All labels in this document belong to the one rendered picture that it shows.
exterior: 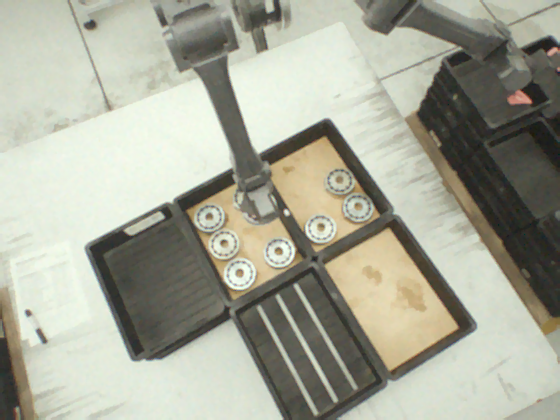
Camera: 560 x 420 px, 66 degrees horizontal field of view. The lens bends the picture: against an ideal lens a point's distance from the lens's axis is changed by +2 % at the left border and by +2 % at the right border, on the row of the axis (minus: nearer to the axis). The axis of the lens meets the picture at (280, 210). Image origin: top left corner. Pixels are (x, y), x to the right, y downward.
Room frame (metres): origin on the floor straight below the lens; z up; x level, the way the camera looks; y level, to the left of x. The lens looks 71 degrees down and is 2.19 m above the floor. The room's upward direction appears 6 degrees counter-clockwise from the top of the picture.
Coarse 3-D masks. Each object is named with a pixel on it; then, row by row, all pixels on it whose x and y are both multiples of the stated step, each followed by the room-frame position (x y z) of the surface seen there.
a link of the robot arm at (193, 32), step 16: (160, 0) 0.51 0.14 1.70; (176, 0) 0.51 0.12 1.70; (192, 0) 0.51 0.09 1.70; (208, 0) 0.51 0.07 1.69; (160, 16) 0.73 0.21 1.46; (176, 16) 0.50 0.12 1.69; (192, 16) 0.49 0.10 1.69; (208, 16) 0.49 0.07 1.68; (176, 32) 0.47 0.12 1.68; (192, 32) 0.47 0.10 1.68; (208, 32) 0.47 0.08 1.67; (224, 32) 0.48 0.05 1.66; (192, 48) 0.46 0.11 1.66
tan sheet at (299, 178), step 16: (320, 144) 0.70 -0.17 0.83; (288, 160) 0.65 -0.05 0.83; (304, 160) 0.65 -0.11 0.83; (320, 160) 0.64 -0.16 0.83; (336, 160) 0.63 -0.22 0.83; (272, 176) 0.60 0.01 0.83; (288, 176) 0.59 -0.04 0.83; (304, 176) 0.58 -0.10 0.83; (320, 176) 0.58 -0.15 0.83; (288, 192) 0.53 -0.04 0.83; (304, 192) 0.52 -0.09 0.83; (320, 192) 0.52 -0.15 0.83; (352, 192) 0.51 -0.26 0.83; (304, 208) 0.47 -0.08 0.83; (320, 208) 0.46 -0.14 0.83; (336, 208) 0.45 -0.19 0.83; (304, 224) 0.41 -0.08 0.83; (336, 224) 0.40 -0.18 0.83; (352, 224) 0.39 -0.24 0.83
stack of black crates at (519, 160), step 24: (504, 144) 0.83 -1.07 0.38; (528, 144) 0.81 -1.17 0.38; (552, 144) 0.77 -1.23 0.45; (480, 168) 0.73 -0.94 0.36; (504, 168) 0.71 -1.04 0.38; (528, 168) 0.69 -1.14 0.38; (552, 168) 0.68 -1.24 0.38; (480, 192) 0.65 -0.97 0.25; (504, 192) 0.59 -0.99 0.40; (528, 192) 0.58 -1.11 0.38; (552, 192) 0.57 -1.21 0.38; (504, 216) 0.51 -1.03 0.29; (528, 216) 0.46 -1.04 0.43
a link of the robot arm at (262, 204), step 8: (264, 184) 0.39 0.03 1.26; (240, 192) 0.38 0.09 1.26; (248, 192) 0.38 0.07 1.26; (256, 192) 0.37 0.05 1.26; (264, 192) 0.37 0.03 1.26; (256, 200) 0.35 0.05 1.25; (264, 200) 0.35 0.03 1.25; (272, 200) 0.36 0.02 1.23; (256, 208) 0.34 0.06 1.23; (264, 208) 0.33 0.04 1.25; (272, 208) 0.33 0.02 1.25; (256, 216) 0.33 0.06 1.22; (264, 216) 0.31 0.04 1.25; (272, 216) 0.32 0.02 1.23; (264, 224) 0.31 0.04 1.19
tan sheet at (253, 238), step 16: (224, 192) 0.56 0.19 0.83; (192, 208) 0.51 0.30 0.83; (224, 208) 0.50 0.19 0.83; (240, 224) 0.43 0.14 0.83; (272, 224) 0.42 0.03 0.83; (208, 240) 0.39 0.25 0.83; (240, 240) 0.38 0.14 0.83; (256, 240) 0.37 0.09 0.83; (240, 256) 0.32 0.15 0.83; (256, 256) 0.32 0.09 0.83; (240, 272) 0.27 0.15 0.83; (272, 272) 0.26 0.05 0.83
